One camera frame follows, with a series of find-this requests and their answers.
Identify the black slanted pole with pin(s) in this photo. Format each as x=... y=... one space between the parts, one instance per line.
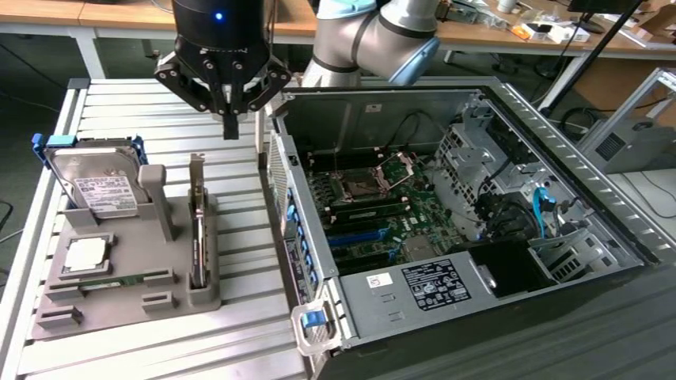
x=597 y=51

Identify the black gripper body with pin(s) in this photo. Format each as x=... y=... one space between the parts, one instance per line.
x=222 y=31

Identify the long wooden desk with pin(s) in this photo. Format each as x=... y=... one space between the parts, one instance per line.
x=106 y=16

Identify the blue disk caddy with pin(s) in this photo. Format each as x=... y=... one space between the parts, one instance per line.
x=61 y=141

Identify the metal disk bay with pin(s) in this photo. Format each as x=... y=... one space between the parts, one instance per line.
x=475 y=154

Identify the grey power supply unit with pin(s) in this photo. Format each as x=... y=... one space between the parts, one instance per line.
x=391 y=301

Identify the grey parts rack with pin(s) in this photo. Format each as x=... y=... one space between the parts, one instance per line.
x=159 y=269

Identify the blue expansion slot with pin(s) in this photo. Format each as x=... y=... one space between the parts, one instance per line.
x=359 y=236

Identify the graphics card with fan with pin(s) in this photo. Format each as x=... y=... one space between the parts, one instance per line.
x=198 y=221

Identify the black monitor stand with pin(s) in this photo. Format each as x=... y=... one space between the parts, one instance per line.
x=586 y=20

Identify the open black PC case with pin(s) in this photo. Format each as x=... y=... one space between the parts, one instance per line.
x=581 y=170

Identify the green motherboard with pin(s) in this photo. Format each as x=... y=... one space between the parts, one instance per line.
x=423 y=233

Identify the black expansion slot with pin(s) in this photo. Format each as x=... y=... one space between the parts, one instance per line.
x=365 y=262

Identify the metal socket cover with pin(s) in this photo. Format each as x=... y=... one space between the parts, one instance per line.
x=399 y=166

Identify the CPU socket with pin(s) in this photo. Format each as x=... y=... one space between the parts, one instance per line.
x=362 y=186

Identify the green RAM stick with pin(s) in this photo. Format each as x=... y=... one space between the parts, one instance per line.
x=114 y=282

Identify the blue case latch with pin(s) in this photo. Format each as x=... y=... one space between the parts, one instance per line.
x=314 y=318

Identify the white and black box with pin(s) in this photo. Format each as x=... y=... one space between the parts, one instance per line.
x=537 y=31

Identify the silver hard disk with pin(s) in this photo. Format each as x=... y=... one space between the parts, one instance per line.
x=95 y=178

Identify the cluttered wooden desk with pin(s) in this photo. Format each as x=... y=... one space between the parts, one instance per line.
x=607 y=45

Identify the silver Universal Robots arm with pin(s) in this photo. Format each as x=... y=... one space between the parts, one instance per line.
x=343 y=43

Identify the silver CPU chip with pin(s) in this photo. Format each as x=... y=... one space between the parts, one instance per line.
x=87 y=255

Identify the grey machine with aluminium frame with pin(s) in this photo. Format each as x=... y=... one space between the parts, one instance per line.
x=634 y=142

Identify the black installed RAM stick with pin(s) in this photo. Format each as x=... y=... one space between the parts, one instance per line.
x=370 y=211

